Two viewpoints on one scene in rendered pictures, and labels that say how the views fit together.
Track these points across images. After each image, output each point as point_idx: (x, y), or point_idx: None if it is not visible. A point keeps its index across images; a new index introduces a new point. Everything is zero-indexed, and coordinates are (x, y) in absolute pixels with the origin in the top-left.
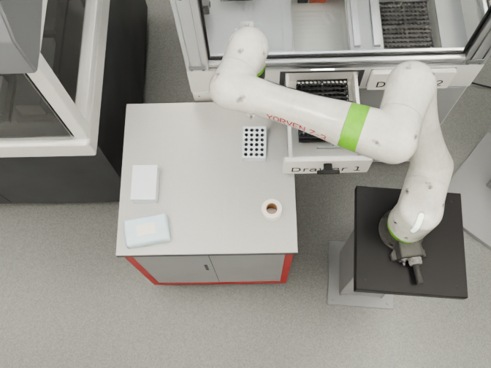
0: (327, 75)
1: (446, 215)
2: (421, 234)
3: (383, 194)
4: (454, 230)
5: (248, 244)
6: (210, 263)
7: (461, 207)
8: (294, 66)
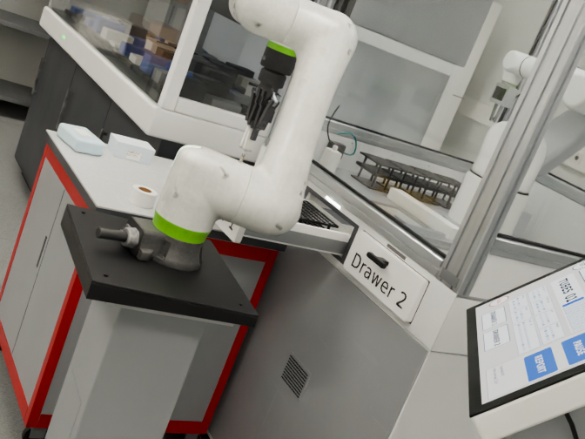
0: (332, 229)
1: (214, 293)
2: (171, 178)
3: (211, 255)
4: (196, 295)
5: (91, 183)
6: (49, 234)
7: (238, 310)
8: (319, 180)
